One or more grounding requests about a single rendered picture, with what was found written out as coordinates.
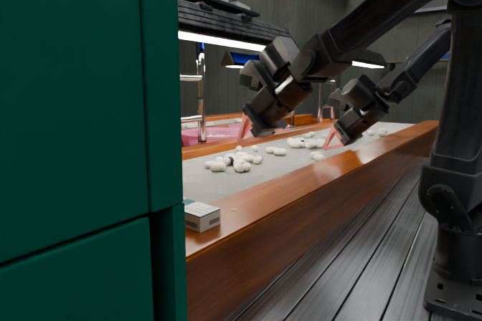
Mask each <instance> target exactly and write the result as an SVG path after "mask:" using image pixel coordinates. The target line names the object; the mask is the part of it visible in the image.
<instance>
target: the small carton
mask: <svg viewBox="0 0 482 321"><path fill-rule="evenodd" d="M183 203H184V210H185V227H186V228H188V229H191V230H193V231H197V232H199V233H202V232H203V231H206V230H208V229H210V228H212V227H214V226H217V225H219V224H220V223H221V216H220V208H217V207H214V206H210V205H207V204H205V203H200V202H197V201H193V200H190V199H187V198H186V199H184V200H183Z"/></svg>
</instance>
